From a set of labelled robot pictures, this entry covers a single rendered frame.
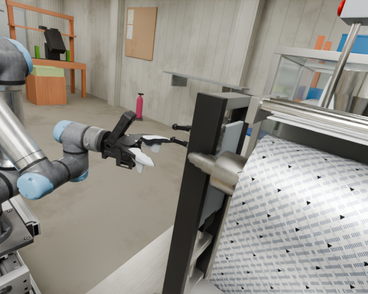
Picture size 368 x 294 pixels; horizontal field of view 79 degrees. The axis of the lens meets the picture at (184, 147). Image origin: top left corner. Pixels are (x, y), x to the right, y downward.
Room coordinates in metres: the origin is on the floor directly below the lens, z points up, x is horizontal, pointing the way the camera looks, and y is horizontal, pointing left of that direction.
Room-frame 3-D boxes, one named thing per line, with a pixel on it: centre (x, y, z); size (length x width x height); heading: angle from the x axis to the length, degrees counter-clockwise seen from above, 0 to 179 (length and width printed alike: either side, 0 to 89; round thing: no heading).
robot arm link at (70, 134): (0.64, 0.34, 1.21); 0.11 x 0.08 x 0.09; 79
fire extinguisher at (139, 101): (5.13, 1.20, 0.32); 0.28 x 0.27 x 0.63; 53
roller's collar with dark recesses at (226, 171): (0.30, -0.09, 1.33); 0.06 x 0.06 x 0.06; 57
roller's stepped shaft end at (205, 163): (0.34, -0.04, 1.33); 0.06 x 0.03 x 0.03; 57
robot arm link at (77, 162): (0.63, 0.35, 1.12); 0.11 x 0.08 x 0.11; 169
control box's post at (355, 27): (0.52, -0.30, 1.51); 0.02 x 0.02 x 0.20
